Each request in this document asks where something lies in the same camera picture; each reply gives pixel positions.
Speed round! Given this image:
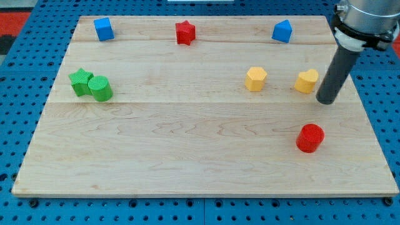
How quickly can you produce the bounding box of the blue pentagon block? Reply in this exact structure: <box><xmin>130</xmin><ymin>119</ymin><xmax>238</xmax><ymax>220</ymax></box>
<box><xmin>271</xmin><ymin>19</ymin><xmax>293</xmax><ymax>43</ymax></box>

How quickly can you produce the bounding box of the green cylinder block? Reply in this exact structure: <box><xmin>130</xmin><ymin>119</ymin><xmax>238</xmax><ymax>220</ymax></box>
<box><xmin>87</xmin><ymin>76</ymin><xmax>113</xmax><ymax>102</ymax></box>

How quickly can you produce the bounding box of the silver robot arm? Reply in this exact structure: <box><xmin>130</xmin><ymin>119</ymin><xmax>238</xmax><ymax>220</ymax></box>
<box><xmin>316</xmin><ymin>0</ymin><xmax>399</xmax><ymax>104</ymax></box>

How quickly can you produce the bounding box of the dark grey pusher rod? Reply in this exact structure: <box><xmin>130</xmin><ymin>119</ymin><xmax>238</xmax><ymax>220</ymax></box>
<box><xmin>316</xmin><ymin>45</ymin><xmax>361</xmax><ymax>104</ymax></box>

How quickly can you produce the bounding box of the blue cube block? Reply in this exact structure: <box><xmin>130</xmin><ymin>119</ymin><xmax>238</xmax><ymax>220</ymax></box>
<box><xmin>94</xmin><ymin>17</ymin><xmax>114</xmax><ymax>41</ymax></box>

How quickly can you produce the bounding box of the yellow hexagon block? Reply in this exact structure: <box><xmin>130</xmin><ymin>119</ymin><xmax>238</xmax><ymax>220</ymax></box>
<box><xmin>244</xmin><ymin>67</ymin><xmax>268</xmax><ymax>92</ymax></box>

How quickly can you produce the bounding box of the green star block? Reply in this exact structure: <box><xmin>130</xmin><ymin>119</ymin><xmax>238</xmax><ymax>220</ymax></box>
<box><xmin>68</xmin><ymin>68</ymin><xmax>94</xmax><ymax>97</ymax></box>

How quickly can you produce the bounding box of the yellow heart block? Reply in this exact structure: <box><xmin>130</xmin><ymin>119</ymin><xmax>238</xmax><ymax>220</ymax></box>
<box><xmin>294</xmin><ymin>69</ymin><xmax>319</xmax><ymax>94</ymax></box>

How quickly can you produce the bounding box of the red cylinder block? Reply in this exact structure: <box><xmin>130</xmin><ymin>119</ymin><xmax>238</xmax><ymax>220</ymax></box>
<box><xmin>296</xmin><ymin>124</ymin><xmax>325</xmax><ymax>153</ymax></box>

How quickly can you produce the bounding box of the wooden board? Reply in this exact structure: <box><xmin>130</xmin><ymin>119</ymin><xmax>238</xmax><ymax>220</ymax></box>
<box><xmin>12</xmin><ymin>16</ymin><xmax>399</xmax><ymax>198</ymax></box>

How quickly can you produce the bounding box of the red star block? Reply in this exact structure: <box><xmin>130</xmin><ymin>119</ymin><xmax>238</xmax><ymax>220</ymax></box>
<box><xmin>175</xmin><ymin>20</ymin><xmax>196</xmax><ymax>46</ymax></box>

